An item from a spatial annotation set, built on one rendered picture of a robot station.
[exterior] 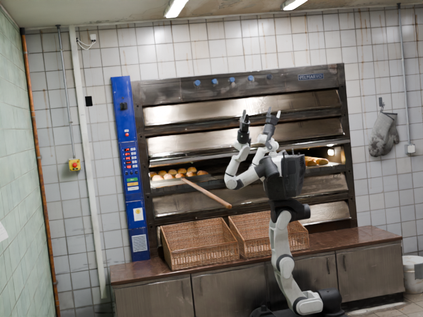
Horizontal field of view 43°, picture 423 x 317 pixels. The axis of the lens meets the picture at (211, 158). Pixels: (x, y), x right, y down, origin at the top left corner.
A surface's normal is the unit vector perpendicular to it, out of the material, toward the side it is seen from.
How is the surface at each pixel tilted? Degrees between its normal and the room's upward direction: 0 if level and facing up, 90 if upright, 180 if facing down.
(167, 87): 90
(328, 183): 70
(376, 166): 90
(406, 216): 90
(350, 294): 90
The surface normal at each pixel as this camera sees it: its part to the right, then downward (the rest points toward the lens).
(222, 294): 0.20, 0.05
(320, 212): 0.15, -0.29
